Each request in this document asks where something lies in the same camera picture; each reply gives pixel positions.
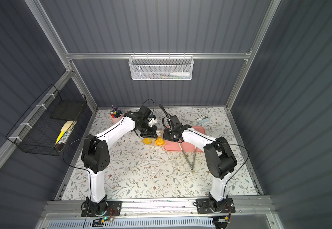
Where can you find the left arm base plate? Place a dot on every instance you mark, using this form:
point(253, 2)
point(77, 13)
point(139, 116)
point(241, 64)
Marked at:
point(104, 208)

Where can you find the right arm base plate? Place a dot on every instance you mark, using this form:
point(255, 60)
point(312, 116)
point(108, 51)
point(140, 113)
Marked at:
point(209, 206)

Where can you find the yellow cookie pile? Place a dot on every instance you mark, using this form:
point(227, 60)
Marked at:
point(159, 141)

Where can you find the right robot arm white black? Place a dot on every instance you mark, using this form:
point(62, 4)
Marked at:
point(220, 159)

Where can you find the pink plastic tray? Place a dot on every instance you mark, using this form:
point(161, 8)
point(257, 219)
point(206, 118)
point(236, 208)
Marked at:
point(187, 146)

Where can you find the yellow notepad in basket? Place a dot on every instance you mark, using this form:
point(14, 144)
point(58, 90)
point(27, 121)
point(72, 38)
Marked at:
point(65, 132)

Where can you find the white marker in basket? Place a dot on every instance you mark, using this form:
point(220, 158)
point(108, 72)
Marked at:
point(182, 75)

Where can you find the pink pen cup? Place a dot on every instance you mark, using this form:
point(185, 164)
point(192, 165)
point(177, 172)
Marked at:
point(116, 114)

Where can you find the small pale green eraser box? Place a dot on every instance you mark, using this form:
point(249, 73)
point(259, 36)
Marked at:
point(203, 120)

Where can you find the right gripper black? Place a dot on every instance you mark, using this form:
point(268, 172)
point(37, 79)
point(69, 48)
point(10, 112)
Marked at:
point(171, 135)

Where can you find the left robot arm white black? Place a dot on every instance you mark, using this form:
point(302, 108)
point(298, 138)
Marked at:
point(96, 157)

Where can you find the black wire side basket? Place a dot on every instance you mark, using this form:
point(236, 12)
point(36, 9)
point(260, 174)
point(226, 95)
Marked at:
point(37, 133)

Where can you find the white wire wall basket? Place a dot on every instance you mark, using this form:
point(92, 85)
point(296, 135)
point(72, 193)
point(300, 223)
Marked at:
point(156, 69)

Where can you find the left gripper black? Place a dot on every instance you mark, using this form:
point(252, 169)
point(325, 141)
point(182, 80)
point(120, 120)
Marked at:
point(149, 133)

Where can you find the black slab in side basket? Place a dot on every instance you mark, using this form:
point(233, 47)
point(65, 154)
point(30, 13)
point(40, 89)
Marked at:
point(68, 110)

